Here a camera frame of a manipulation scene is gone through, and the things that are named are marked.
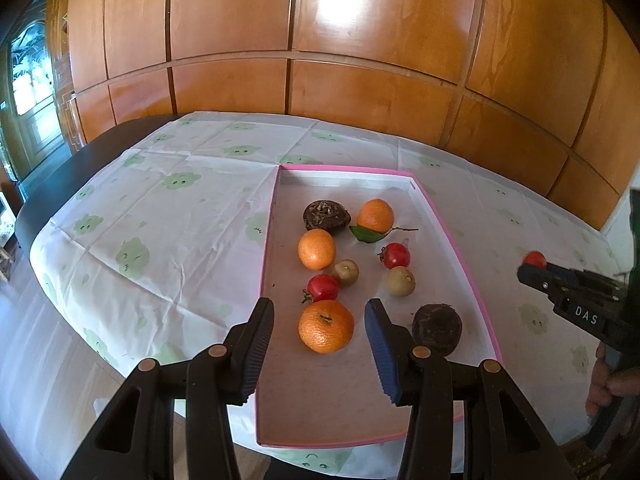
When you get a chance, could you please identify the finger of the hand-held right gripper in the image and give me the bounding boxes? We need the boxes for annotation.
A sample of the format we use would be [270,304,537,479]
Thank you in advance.
[545,261,624,289]
[517,264,572,307]

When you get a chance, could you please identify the small yellow-brown kiwi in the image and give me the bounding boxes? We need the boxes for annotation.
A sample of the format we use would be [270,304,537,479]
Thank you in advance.
[385,266,416,298]
[332,259,360,287]

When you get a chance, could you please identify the person's right hand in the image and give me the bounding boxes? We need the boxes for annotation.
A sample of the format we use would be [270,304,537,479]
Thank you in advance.
[586,343,640,419]

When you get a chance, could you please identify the orange with short stem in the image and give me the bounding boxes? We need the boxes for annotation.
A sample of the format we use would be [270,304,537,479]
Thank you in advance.
[298,299,355,354]

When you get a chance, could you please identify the small red tomato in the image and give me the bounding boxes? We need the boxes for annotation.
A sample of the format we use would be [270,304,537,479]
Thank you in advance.
[377,242,412,269]

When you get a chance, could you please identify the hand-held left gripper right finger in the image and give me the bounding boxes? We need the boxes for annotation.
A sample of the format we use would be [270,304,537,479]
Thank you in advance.
[363,298,578,480]

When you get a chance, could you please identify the plain orange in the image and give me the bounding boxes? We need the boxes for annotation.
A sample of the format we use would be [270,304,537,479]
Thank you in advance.
[298,228,336,271]

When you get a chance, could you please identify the white tablecloth with green print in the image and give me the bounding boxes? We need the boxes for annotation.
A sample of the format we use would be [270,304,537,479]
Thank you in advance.
[29,111,631,478]

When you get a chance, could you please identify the wooden panelled wardrobe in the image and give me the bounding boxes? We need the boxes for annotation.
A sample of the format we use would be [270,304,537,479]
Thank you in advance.
[47,0,640,231]

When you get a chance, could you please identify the dark brown wrinkled fruit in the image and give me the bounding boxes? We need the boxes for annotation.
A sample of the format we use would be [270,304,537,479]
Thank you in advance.
[302,200,352,233]
[411,304,463,358]

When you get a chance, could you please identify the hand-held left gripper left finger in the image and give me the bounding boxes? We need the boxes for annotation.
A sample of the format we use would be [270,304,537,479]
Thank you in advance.
[60,298,276,480]

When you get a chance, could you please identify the orange with green leaf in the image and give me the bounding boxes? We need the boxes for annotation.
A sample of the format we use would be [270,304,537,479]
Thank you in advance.
[349,199,418,245]

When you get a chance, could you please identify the pink shallow cardboard box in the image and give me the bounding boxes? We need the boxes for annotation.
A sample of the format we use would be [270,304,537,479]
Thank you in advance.
[255,163,503,448]

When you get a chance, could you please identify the wooden glazed door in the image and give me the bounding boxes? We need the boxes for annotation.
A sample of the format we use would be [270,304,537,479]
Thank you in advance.
[0,0,76,181]

